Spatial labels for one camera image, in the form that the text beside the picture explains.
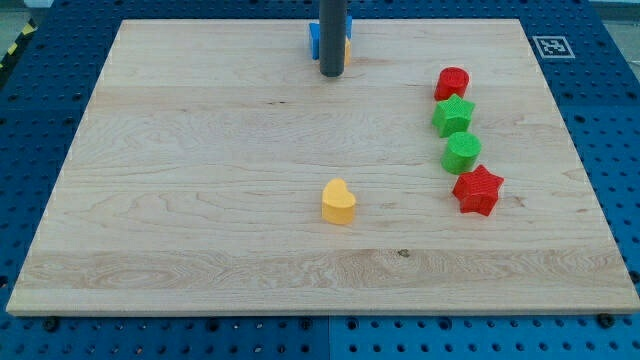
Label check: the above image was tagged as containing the black bolt left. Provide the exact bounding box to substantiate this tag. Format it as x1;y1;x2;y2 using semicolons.
42;316;60;333

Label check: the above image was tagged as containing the black bolt right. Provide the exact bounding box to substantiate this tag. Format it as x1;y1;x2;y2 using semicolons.
596;313;616;329

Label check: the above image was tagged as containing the yellow block behind rod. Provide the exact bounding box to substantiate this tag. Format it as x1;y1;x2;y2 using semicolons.
344;37;351;67

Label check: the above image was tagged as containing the green cylinder block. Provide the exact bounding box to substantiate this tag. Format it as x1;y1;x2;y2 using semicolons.
441;132;482;175

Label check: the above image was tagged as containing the green star block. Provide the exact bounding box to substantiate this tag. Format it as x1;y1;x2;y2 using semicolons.
432;94;475;138

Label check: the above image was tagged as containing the white fiducial marker tag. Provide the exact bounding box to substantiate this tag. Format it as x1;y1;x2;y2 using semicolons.
532;35;575;59

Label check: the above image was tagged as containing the red star block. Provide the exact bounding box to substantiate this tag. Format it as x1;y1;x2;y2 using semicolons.
452;165;504;216

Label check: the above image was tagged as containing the black bolt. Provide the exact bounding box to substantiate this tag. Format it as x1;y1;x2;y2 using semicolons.
596;313;616;329
42;316;60;333

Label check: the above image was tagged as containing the wooden board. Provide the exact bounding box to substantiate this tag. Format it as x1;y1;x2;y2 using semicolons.
7;19;639;317

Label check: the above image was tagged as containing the red cylinder block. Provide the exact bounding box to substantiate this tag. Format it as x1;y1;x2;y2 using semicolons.
434;67;470;101

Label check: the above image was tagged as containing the yellow heart block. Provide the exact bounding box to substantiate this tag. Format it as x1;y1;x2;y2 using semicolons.
321;178;356;225

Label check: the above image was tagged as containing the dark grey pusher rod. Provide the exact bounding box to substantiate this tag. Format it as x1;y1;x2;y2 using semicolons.
319;0;347;78

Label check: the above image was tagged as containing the blue block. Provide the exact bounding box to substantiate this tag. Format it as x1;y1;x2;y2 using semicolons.
309;15;352;60

